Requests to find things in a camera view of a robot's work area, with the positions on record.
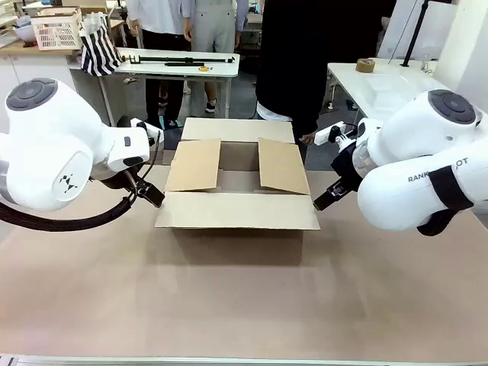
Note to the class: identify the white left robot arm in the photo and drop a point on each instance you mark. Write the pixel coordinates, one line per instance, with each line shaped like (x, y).
(49, 145)

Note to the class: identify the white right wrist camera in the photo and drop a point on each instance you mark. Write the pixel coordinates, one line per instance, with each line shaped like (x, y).
(324, 135)

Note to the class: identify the grey-overalls bystander hand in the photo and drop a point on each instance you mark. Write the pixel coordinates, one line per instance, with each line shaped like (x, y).
(187, 35)

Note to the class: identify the white cabinet with wooden top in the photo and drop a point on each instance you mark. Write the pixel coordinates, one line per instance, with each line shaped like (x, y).
(38, 66)

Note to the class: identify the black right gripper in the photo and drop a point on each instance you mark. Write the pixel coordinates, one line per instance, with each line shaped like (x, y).
(348, 165)

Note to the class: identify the white plastic basket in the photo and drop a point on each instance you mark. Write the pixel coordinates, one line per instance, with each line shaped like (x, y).
(57, 34)

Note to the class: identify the bystander in white shirt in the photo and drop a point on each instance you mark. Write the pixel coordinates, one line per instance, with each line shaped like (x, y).
(164, 45)

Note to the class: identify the white-shirted bystander hand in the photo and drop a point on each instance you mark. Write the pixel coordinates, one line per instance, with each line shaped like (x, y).
(135, 27)

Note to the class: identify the black tripod pole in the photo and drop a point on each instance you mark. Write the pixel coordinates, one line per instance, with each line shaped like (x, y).
(179, 59)

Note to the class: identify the white board panel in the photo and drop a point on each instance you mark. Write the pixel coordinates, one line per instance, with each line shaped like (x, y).
(438, 30)

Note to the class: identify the bystander in grey overalls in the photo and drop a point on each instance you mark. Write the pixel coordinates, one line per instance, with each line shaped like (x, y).
(213, 30)

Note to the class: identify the brown cardboard box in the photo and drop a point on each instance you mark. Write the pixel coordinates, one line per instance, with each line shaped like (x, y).
(236, 209)

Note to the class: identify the black stand pole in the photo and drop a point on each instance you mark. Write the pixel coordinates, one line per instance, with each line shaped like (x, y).
(413, 34)

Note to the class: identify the white folding table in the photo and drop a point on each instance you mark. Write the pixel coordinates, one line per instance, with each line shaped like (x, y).
(179, 70)

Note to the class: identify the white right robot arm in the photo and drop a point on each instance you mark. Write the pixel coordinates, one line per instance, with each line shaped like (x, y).
(404, 190)

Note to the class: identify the person's left hand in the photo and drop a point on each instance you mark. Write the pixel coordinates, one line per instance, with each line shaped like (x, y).
(307, 139)

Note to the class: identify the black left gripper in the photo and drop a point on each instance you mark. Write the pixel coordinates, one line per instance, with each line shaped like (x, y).
(116, 178)

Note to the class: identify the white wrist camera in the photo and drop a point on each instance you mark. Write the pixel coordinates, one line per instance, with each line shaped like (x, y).
(324, 135)
(139, 123)

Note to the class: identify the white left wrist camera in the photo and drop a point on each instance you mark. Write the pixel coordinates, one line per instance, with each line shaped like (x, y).
(139, 123)

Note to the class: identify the white work table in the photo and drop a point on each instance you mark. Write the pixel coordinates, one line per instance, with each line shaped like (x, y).
(381, 89)

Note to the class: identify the black white striped bag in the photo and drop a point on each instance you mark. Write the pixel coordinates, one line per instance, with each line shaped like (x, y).
(99, 49)

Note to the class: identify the person in black top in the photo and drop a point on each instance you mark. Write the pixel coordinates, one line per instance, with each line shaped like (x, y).
(293, 57)

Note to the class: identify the brown packing tape roll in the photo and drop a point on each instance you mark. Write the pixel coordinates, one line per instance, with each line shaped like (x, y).
(365, 65)

